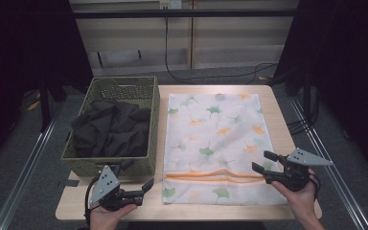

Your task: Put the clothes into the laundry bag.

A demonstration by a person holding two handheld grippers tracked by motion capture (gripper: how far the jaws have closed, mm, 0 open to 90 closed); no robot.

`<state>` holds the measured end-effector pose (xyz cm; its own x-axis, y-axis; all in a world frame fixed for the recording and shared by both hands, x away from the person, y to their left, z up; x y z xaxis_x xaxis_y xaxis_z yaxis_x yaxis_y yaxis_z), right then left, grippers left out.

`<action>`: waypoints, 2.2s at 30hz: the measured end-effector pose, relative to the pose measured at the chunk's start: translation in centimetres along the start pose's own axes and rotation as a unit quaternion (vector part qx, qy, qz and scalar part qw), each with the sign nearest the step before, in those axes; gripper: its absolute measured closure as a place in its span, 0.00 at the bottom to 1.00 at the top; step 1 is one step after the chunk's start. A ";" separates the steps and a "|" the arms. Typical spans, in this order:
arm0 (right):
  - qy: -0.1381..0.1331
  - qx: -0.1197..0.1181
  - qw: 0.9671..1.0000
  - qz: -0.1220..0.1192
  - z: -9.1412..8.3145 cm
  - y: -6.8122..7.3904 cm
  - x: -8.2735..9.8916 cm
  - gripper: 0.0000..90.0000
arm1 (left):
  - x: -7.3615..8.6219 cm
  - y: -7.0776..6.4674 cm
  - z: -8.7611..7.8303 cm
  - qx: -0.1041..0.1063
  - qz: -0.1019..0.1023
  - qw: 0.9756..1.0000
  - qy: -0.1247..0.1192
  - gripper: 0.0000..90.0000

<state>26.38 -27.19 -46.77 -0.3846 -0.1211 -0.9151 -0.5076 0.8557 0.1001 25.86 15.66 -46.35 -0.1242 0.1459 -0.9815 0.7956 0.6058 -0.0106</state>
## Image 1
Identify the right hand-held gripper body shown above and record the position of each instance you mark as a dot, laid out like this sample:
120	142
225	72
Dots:
294	174

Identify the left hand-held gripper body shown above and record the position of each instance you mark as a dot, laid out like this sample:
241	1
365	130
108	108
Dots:
110	193

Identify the dark cloth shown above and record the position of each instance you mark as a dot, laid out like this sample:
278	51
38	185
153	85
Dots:
115	127

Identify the white leaf-print mesh laundry bag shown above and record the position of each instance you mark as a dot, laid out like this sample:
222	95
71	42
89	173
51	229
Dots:
217	134

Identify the green woven basket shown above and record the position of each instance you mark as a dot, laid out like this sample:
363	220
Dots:
124	87

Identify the person's left hand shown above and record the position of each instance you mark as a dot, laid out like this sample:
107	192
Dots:
108	218

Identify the person's right hand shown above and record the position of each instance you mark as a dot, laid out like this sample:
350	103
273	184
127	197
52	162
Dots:
302	201

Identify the black tape piece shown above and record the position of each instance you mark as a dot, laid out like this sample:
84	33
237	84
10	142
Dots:
68	183

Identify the black metal stand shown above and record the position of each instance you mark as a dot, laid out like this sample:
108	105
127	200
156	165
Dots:
44	102
307	96

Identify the beige wooden panel cabinet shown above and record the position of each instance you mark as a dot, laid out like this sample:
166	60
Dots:
230	41

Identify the black curtain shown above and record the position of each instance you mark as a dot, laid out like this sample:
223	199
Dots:
348	48
19	48

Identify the metal floor rail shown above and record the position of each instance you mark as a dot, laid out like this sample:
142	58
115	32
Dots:
329	159
25	166

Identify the white wall socket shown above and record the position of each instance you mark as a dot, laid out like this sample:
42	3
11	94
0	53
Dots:
171	4

